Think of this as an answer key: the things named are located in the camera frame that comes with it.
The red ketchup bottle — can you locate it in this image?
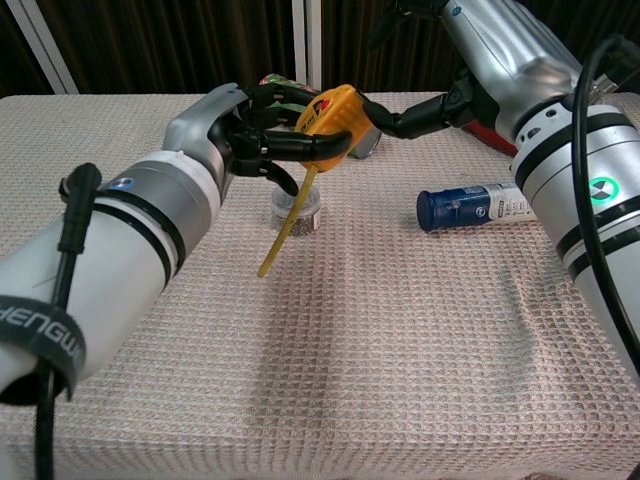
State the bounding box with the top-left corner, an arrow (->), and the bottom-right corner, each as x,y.
459,118 -> 520,157

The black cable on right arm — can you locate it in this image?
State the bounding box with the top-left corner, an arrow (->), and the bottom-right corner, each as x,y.
571,32 -> 640,351

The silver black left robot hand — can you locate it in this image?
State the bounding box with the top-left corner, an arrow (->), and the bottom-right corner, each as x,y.
162,82 -> 354,197

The black velcro strap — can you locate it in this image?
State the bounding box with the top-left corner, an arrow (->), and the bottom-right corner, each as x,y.
0,294 -> 89,402

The beige waffle-weave tablecloth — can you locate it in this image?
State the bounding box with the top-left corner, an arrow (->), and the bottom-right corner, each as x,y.
0,91 -> 640,480

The green chips can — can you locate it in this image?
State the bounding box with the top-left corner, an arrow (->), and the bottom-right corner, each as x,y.
258,73 -> 384,160

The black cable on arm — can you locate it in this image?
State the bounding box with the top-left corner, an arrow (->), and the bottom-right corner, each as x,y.
571,32 -> 640,351
32,162 -> 104,480

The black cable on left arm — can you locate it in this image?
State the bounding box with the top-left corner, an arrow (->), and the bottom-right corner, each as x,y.
32,162 -> 104,480

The blue white plastic bottle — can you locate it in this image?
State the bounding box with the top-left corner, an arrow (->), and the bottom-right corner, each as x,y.
416,182 -> 539,234

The clear jar of metal nails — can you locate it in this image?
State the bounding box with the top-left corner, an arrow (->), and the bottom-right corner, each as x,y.
270,185 -> 322,237

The white vertical frame post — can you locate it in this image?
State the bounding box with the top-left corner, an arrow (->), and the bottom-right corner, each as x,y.
305,0 -> 324,94
291,0 -> 307,87

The dark brown curtain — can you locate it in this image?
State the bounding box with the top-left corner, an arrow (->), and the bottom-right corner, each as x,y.
0,0 -> 640,99

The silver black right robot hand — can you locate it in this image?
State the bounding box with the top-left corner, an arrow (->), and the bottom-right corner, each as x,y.
360,0 -> 584,145

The yellow tape measure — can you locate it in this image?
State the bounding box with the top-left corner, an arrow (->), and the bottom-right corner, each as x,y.
257,84 -> 376,279

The white slanted frame post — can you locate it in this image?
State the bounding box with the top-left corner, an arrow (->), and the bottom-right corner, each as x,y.
4,0 -> 80,95

